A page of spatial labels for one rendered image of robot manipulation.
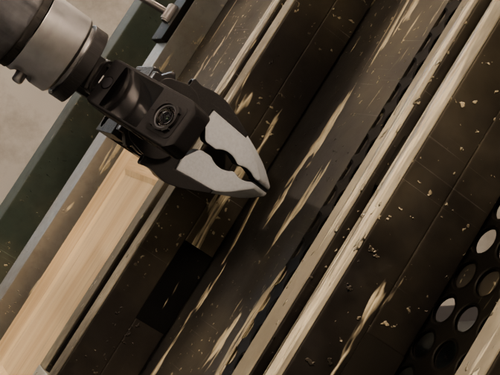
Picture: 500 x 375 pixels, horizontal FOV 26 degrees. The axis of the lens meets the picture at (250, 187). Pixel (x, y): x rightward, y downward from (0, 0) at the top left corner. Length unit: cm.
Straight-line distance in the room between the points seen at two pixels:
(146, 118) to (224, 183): 12
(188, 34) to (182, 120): 64
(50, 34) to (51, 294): 53
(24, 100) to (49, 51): 409
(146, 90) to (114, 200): 47
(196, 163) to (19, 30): 19
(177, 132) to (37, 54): 14
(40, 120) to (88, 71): 409
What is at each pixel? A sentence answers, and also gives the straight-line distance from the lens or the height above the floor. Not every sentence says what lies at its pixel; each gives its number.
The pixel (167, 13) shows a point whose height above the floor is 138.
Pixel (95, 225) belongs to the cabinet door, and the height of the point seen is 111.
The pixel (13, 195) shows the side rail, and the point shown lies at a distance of 170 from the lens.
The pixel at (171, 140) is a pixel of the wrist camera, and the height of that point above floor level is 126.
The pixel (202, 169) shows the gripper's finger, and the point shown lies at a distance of 96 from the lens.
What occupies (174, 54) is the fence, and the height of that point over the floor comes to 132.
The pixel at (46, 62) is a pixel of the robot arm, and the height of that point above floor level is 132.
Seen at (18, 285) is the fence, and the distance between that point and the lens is 147.
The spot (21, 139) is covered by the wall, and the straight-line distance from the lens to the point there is 501.
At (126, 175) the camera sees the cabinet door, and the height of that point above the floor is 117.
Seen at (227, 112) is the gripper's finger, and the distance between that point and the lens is 96.
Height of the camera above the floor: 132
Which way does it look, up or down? 7 degrees down
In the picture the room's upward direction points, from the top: straight up
